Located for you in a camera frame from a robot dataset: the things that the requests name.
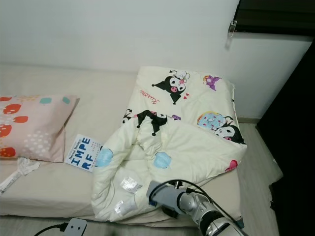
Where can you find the cream cartoon print blanket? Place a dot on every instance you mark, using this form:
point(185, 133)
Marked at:
point(177, 142)

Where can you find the white book blue lettering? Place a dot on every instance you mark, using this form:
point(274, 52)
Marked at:
point(83, 152)

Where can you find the pink patterned pillow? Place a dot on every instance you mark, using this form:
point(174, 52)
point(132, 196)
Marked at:
point(39, 128)

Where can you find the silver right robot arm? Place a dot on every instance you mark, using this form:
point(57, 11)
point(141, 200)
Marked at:
point(206, 216)

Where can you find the cream sheeted mattress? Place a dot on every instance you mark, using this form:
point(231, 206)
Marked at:
point(103, 93)

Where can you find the black wardrobe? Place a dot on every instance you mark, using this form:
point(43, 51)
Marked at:
point(290, 123)

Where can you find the black window blind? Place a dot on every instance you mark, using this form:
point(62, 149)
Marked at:
point(275, 14)

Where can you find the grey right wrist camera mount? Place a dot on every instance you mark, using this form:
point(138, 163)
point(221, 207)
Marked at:
point(165, 194)

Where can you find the clear wall clip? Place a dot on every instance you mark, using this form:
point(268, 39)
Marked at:
point(232, 28)

